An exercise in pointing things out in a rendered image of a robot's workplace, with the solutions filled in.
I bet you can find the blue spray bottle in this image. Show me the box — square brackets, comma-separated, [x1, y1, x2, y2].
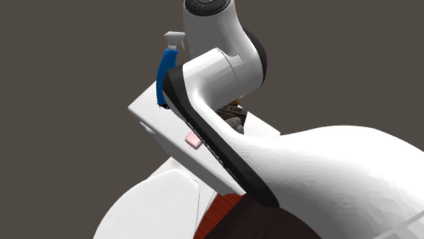
[155, 31, 187, 109]

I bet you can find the brown striped object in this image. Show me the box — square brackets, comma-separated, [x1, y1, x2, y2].
[216, 98, 248, 126]

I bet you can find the red-brown robot stand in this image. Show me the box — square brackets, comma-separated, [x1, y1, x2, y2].
[193, 193, 323, 239]

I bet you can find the pink soap bar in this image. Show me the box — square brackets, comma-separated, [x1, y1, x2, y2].
[184, 131, 203, 150]

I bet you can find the grey lumpy object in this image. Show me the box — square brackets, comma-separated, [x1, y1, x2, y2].
[225, 116, 245, 135]

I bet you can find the white toilet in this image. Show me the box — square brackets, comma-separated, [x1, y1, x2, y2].
[92, 80, 282, 239]

